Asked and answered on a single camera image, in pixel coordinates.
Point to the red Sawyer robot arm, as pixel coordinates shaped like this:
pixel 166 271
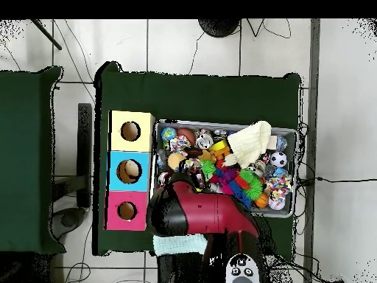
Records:
pixel 212 212

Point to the shallow mesh bin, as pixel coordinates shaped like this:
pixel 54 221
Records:
pixel 188 125

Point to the wooden box with three holes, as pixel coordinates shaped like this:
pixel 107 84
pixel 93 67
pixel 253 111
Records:
pixel 129 147

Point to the brown toy football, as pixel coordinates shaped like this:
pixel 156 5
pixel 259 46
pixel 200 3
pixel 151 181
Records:
pixel 187 134

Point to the green spiky rubber ball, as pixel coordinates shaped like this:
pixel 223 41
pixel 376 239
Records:
pixel 208 168

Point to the globe print ball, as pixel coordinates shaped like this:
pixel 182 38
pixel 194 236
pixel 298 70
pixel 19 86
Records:
pixel 168 134

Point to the tan round toy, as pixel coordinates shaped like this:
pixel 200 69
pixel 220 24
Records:
pixel 131 170

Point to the cream yellow cloth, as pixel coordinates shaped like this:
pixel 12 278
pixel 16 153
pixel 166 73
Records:
pixel 250 141

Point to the green fuzzy caterpillar toy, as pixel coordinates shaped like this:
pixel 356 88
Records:
pixel 251 185

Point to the mint green cloth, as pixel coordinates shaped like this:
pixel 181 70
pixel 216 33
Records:
pixel 179 244

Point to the black and white soccer ball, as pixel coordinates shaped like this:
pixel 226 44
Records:
pixel 278 159

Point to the black round base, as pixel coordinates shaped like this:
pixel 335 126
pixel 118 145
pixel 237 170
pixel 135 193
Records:
pixel 219 28

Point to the grey rounded base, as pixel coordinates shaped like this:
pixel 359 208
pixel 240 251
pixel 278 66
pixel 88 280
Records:
pixel 69 221

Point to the black rod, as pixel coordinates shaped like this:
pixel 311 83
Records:
pixel 47 34

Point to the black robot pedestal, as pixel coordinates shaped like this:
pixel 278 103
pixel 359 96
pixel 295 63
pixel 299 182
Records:
pixel 176 271

